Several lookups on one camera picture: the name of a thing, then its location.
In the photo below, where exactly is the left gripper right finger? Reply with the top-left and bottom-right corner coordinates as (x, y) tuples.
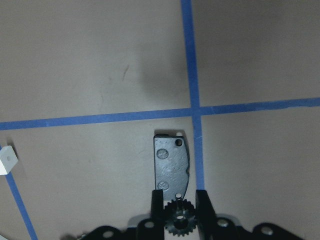
(195, 189), (220, 240)

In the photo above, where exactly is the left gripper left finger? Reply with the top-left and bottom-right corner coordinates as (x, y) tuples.
(150, 190), (165, 240)

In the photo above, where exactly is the black brake pad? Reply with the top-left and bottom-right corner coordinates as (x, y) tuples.
(153, 134), (190, 201)

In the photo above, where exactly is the white half ring clamp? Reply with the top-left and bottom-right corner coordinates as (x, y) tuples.
(0, 145), (19, 176)

